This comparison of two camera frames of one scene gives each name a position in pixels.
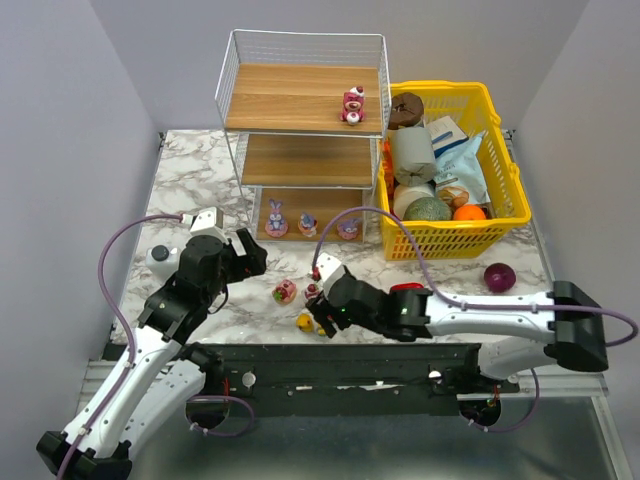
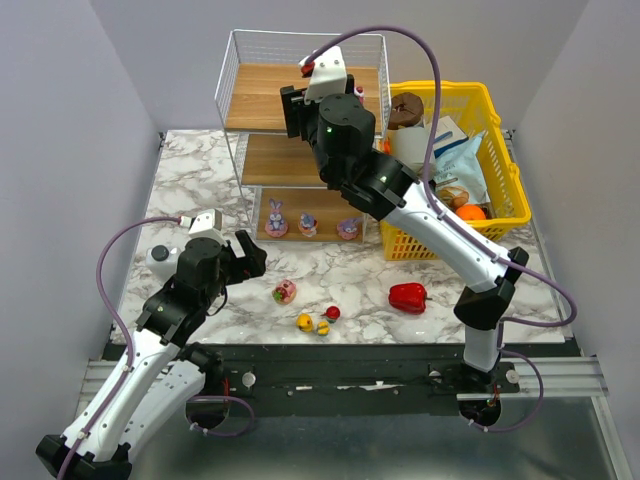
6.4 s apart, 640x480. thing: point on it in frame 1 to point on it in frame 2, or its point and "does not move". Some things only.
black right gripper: x=330 y=310 to x=291 y=111
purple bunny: x=276 y=225 does not move
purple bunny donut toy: x=307 y=224 does not move
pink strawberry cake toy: x=284 y=291 does not move
